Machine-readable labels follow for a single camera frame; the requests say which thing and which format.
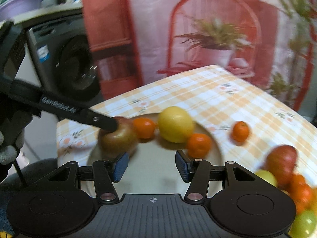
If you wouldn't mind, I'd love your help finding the beige plate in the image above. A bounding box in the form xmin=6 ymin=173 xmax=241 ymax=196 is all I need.
xmin=87 ymin=113 xmax=224 ymax=199

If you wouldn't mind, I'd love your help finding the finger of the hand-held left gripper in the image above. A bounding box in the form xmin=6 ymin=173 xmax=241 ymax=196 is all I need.
xmin=78 ymin=108 xmax=119 ymax=132

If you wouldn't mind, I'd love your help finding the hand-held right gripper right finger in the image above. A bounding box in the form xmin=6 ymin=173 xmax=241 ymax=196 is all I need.
xmin=175 ymin=150 xmax=258 ymax=205

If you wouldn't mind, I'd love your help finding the dull red green apple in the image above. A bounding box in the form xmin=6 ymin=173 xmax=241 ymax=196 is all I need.
xmin=98 ymin=116 xmax=139 ymax=158

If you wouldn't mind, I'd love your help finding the purple plastic basin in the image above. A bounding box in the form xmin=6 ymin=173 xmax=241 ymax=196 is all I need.
xmin=0 ymin=0 xmax=46 ymax=18

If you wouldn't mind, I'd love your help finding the printed room scene backdrop cloth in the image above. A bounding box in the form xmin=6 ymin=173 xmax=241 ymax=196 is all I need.
xmin=79 ymin=0 xmax=317 ymax=112

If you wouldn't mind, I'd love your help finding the large green apple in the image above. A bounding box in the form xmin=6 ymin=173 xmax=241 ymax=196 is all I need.
xmin=288 ymin=209 xmax=317 ymax=238

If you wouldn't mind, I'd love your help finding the small green apple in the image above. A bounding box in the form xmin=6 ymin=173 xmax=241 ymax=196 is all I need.
xmin=255 ymin=170 xmax=278 ymax=187

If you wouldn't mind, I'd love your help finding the yellow lemon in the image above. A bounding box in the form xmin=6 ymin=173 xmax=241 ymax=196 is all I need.
xmin=157 ymin=106 xmax=195 ymax=144

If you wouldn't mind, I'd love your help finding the orange checked floral tablecloth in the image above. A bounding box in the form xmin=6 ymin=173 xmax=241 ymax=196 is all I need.
xmin=56 ymin=64 xmax=317 ymax=199

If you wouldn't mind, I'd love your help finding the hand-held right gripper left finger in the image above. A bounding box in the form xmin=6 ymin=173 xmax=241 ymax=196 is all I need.
xmin=45 ymin=152 xmax=130 ymax=205

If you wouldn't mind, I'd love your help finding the person's left hand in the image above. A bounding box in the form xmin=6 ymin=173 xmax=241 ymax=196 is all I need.
xmin=0 ymin=99 xmax=34 ymax=184

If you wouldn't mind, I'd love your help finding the dark front-loading washing machine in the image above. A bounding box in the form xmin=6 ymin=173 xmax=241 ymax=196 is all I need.
xmin=12 ymin=5 xmax=106 ymax=161

